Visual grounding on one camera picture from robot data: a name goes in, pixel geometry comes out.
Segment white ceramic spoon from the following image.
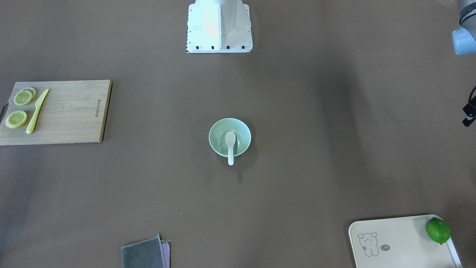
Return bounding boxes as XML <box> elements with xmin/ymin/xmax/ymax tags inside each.
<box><xmin>225</xmin><ymin>131</ymin><xmax>236</xmax><ymax>166</ymax></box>

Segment light green bowl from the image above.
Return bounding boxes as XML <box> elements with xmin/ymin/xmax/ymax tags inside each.
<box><xmin>208</xmin><ymin>118</ymin><xmax>252</xmax><ymax>157</ymax></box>

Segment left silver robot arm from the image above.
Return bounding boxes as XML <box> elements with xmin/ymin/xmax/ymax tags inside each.
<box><xmin>452</xmin><ymin>0</ymin><xmax>476</xmax><ymax>55</ymax></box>

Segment grey folded cloth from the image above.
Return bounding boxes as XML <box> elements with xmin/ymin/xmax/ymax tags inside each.
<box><xmin>121</xmin><ymin>234</ymin><xmax>171</xmax><ymax>268</ymax></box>

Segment bamboo cutting board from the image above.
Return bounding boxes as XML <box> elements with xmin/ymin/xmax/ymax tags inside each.
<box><xmin>0</xmin><ymin>80</ymin><xmax>112</xmax><ymax>146</ymax></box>

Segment beige rabbit tray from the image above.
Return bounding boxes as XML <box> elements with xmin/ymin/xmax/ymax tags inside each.
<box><xmin>348</xmin><ymin>215</ymin><xmax>462</xmax><ymax>268</ymax></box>

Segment yellow plastic knife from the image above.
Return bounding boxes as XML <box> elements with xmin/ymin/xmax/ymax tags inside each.
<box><xmin>26</xmin><ymin>89</ymin><xmax>50</xmax><ymax>134</ymax></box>

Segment stacked lemon slices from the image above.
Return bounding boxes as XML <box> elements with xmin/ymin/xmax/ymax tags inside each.
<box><xmin>13</xmin><ymin>87</ymin><xmax>37</xmax><ymax>106</ymax></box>

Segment green lime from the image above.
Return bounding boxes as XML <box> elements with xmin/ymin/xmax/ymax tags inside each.
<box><xmin>425</xmin><ymin>217</ymin><xmax>451</xmax><ymax>245</ymax></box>

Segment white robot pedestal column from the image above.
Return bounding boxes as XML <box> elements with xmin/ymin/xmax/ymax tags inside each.
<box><xmin>186</xmin><ymin>0</ymin><xmax>253</xmax><ymax>53</ymax></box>

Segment lemon slice near handle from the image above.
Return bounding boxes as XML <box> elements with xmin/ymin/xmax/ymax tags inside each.
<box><xmin>5</xmin><ymin>111</ymin><xmax>28</xmax><ymax>129</ymax></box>

